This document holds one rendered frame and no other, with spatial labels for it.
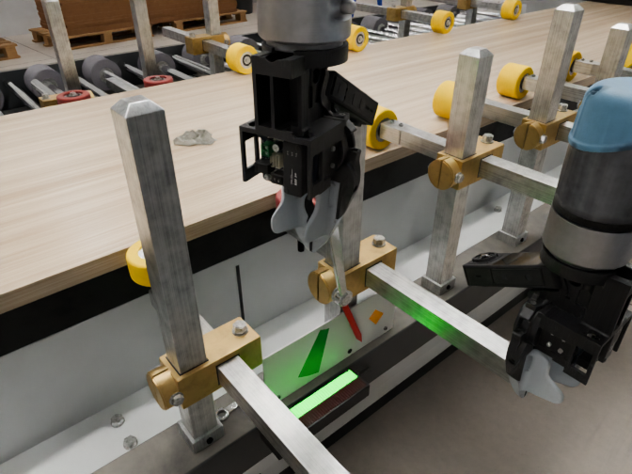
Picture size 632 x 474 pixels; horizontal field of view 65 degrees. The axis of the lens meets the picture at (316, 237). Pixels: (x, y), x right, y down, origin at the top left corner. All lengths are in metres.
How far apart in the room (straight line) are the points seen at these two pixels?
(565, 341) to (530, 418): 1.20
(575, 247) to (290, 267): 0.59
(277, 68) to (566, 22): 0.67
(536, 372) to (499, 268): 0.12
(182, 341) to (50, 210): 0.39
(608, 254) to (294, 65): 0.30
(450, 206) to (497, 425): 0.97
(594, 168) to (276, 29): 0.27
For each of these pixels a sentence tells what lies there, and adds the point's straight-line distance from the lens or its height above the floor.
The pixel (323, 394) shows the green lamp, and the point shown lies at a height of 0.70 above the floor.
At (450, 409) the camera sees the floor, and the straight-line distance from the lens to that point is 1.69.
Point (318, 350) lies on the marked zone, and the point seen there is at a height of 0.76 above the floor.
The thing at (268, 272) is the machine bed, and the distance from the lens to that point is 0.93.
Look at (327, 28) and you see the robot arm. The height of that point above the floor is 1.22.
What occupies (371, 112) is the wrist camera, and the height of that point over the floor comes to 1.12.
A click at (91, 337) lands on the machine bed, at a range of 0.82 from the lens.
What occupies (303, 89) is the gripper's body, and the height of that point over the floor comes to 1.18.
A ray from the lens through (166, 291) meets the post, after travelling 0.54.
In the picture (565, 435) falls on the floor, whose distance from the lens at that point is 1.74.
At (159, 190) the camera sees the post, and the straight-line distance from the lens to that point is 0.48.
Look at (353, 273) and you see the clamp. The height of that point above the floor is 0.87.
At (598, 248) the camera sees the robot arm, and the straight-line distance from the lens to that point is 0.48.
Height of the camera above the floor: 1.29
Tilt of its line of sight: 33 degrees down
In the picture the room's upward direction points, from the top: straight up
